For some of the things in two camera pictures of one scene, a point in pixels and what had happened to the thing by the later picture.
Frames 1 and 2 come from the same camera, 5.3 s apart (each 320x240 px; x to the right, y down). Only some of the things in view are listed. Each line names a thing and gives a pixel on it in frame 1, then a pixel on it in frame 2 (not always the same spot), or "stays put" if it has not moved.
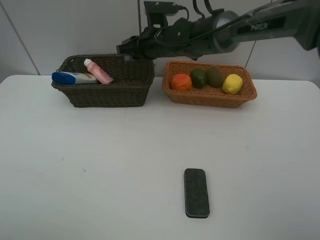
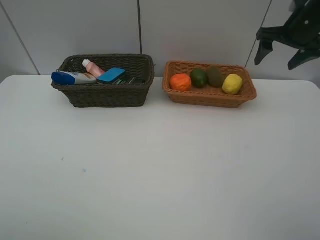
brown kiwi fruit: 215,76 stays put
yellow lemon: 232,84 stays put
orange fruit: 180,82 stays put
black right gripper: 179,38 -> 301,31
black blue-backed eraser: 196,200 -> 109,76
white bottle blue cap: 68,78 stays put
